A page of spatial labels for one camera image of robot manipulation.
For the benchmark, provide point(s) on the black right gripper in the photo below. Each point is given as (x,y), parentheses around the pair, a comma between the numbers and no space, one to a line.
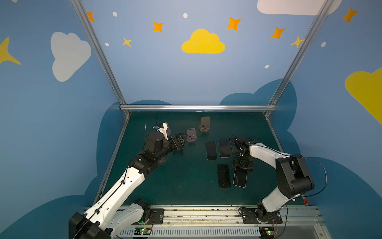
(243,163)

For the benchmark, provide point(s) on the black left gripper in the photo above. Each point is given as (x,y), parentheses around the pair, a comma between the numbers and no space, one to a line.
(177,142)

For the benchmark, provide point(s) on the purple phone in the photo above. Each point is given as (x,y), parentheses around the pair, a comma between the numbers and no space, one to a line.
(224,151)

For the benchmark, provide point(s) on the phone with light green edge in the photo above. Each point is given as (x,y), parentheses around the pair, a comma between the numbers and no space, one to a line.
(211,150)

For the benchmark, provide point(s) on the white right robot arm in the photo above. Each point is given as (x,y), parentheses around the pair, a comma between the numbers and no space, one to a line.
(292,175)

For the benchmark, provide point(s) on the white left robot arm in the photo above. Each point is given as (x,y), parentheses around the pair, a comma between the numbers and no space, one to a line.
(104,220)

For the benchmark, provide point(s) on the black rectangular phone stand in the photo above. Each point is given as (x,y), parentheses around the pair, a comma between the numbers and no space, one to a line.
(178,147)

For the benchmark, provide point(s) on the grey round rear stand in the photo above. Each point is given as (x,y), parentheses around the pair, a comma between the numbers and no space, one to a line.
(191,135)

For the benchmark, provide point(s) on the wooden round phone stand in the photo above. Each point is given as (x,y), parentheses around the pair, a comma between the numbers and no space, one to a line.
(204,126)

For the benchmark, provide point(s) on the right controller board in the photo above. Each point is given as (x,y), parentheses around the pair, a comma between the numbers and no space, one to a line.
(267,233)

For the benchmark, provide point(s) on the controller board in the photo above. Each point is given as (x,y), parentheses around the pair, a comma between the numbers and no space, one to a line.
(142,231)
(267,233)

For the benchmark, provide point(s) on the left controller board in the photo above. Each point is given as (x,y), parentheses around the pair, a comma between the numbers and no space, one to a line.
(142,231)

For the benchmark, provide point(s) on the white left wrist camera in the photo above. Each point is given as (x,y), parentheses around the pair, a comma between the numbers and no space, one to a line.
(163,128)

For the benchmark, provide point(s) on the aluminium back frame rail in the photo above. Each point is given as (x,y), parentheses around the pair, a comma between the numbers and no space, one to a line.
(198,107)

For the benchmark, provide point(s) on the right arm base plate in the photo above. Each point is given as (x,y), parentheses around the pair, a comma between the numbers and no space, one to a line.
(253,215)

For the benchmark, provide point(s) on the aluminium front rail bed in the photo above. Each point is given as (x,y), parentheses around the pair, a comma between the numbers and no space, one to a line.
(224,222)

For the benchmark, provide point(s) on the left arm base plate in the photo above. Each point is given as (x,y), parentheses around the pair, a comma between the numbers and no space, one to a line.
(154,216)

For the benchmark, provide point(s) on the aluminium left corner post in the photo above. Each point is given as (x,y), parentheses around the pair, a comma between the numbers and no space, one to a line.
(87,25)

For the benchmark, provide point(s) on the aluminium corner post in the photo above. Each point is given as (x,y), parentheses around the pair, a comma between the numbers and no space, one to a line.
(315,27)
(87,25)

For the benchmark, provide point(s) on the aluminium right corner post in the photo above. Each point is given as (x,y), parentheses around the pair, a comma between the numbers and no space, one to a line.
(315,27)

